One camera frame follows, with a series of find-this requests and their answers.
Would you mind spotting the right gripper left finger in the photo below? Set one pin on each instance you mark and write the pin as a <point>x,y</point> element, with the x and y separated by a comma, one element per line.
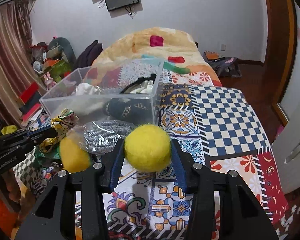
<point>53,215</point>

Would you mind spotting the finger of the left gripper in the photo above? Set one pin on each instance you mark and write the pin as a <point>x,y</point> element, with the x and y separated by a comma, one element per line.
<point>23,136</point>

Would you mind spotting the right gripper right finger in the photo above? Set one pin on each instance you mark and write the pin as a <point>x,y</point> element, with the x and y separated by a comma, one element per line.
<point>241,214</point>

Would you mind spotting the green knitted cloth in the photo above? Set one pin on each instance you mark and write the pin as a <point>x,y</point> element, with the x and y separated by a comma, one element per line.
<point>46,159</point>

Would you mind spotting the yellow patterned scarf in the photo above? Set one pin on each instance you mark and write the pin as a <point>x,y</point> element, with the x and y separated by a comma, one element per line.
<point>64,122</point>

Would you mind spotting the yellow felt ball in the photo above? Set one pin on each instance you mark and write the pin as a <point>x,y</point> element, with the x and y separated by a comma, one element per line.
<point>73,158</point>
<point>148,148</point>

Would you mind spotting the white drawstring pouch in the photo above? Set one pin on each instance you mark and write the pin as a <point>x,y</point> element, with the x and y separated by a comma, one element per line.
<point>87,89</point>

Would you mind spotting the black and cream sock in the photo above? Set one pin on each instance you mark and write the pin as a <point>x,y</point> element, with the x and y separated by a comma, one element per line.
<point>134,110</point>

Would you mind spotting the clear plastic storage box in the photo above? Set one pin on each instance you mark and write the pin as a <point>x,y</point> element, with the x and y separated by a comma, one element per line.
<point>90,107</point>

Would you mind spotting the left hand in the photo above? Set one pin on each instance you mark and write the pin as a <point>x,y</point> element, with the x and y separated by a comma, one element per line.
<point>14,191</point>

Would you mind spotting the red box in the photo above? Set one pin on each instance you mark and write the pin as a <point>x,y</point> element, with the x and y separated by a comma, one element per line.
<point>27,94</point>

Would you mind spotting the pink rabbit toy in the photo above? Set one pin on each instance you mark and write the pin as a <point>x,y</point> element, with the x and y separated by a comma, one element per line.
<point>48,81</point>

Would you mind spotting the striped brown curtain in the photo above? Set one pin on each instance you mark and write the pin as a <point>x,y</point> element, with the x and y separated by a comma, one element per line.
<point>16,70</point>

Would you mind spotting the green cardboard box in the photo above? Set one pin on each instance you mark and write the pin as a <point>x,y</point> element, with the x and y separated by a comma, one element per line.
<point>57,69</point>

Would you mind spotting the white hard suitcase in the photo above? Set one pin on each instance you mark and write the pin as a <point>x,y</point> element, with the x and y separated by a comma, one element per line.
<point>286,147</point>

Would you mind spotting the colourful patchwork bed sheet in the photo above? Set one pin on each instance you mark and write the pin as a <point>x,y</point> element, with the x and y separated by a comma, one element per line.
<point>152,206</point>

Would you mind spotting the grey green plush toy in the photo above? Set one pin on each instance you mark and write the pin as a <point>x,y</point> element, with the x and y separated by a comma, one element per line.
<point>61,47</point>

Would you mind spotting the dark purple garment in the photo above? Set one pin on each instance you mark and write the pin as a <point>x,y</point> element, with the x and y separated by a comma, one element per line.
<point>91,53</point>

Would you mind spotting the beige colourful patch quilt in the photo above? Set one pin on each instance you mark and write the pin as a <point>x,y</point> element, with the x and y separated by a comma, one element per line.
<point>176,47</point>

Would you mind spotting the brown wooden door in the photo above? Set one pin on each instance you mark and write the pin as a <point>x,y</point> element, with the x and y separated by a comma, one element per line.
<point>280,51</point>

